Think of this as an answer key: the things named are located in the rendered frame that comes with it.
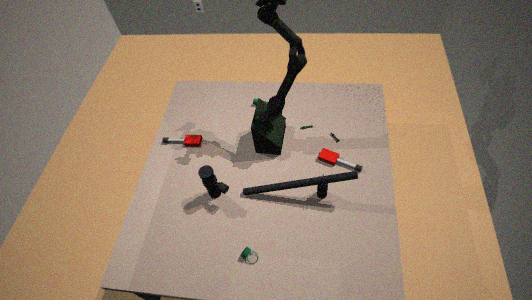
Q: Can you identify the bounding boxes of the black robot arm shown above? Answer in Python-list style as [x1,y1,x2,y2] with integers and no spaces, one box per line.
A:
[255,0,307,127]

